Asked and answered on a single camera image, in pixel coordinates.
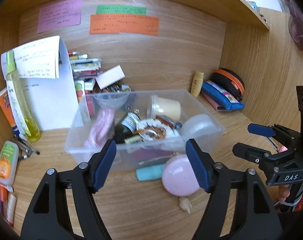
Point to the cream candle jar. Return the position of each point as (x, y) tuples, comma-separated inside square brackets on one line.
[(162, 106)]

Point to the stack of booklets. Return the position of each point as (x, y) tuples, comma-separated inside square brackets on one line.
[(84, 71)]

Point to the black orange zip case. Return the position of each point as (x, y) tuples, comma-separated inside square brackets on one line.
[(230, 81)]

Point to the orange tube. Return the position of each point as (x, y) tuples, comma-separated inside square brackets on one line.
[(6, 109)]

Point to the blue colourful pencil pouch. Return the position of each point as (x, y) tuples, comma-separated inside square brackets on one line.
[(221, 96)]

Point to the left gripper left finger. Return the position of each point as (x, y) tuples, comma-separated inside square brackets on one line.
[(48, 216)]

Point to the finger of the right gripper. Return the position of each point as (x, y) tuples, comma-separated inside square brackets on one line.
[(251, 154), (265, 131)]

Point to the translucent white round container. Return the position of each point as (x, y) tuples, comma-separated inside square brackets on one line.
[(201, 124)]

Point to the person right hand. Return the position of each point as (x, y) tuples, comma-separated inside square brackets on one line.
[(283, 192)]

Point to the dark blue razor blade box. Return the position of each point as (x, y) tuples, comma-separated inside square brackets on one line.
[(169, 122)]

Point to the white paper sheets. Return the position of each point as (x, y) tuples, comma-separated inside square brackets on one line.
[(47, 82)]

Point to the pink wallet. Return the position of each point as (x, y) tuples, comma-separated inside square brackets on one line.
[(213, 103)]

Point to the small yellow lotion bottle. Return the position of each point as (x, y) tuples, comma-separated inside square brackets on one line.
[(196, 84)]

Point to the yellow-green spray bottle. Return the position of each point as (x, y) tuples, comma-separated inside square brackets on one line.
[(19, 104)]

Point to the white drawstring cloth bag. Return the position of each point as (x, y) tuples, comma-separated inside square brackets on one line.
[(152, 130)]

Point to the green sticky note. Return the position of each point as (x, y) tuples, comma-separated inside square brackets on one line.
[(120, 9)]

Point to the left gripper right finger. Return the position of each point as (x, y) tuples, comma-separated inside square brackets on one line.
[(239, 206)]

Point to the beige small figurine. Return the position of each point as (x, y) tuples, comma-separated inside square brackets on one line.
[(185, 204)]

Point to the teal small block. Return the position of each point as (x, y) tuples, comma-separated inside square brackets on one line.
[(150, 173)]

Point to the white orange flat bottle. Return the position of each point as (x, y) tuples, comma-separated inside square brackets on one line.
[(8, 162)]

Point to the wooden shelf board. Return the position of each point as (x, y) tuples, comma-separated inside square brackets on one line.
[(239, 12)]

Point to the clear plastic storage bin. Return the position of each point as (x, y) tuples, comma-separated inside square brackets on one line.
[(93, 126)]

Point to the dark green glass jar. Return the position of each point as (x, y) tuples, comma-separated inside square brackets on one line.
[(126, 127)]

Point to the pink round compact case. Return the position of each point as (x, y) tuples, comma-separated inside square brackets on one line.
[(178, 177)]

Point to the pink sticky note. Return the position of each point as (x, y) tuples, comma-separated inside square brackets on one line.
[(59, 15)]

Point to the white small box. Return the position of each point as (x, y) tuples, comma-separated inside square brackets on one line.
[(109, 77)]

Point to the clear small bowl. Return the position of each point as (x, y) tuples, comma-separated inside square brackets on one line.
[(111, 100)]

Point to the orange sticky note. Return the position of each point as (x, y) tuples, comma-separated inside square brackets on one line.
[(124, 23)]

